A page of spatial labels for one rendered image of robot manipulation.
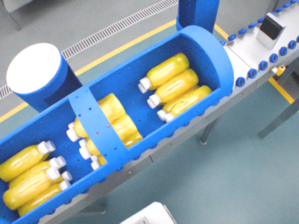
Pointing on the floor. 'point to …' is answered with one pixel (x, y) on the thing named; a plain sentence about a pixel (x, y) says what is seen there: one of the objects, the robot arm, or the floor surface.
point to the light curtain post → (282, 118)
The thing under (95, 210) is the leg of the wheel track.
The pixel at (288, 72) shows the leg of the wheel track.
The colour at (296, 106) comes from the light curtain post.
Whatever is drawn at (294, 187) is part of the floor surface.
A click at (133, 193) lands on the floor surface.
